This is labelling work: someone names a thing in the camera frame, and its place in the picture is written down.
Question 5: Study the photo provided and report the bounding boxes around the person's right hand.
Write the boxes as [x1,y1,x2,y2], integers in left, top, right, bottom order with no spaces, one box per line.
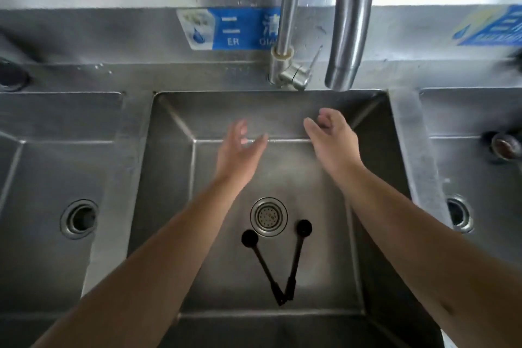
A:
[303,108,364,176]

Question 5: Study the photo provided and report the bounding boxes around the person's left hand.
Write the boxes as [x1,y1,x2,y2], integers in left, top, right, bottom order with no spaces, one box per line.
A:
[215,119,269,190]

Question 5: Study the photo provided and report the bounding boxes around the person's left forearm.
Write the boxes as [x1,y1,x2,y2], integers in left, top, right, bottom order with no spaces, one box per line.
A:
[30,174,245,348]

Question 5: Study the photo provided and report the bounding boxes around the person's right forearm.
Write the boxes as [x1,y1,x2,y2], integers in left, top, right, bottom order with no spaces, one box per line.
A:
[326,161,522,348]

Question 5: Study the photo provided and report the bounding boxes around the round perforated drain strainer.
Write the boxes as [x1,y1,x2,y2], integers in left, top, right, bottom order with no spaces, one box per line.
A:
[250,196,288,237]

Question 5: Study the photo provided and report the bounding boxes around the blue and white label sticker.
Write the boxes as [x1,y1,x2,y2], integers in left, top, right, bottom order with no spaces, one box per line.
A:
[176,7,283,51]

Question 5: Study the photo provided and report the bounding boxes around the stainless steel gooseneck faucet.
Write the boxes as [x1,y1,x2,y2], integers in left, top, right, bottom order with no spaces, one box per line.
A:
[267,0,374,92]

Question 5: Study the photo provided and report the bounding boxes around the black measuring spoon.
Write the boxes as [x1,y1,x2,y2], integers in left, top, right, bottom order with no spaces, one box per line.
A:
[284,219,313,302]
[241,229,287,307]

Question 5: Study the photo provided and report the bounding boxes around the stainless steel sink unit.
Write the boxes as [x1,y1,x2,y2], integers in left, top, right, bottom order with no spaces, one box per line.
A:
[0,0,522,348]

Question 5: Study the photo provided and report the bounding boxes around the dark round faucet spout end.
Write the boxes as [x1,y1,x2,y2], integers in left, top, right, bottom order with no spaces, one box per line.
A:
[481,129,522,166]

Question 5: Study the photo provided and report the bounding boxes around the blue and yellow label sticker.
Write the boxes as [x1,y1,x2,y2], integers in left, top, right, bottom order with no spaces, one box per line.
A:
[451,4,522,48]

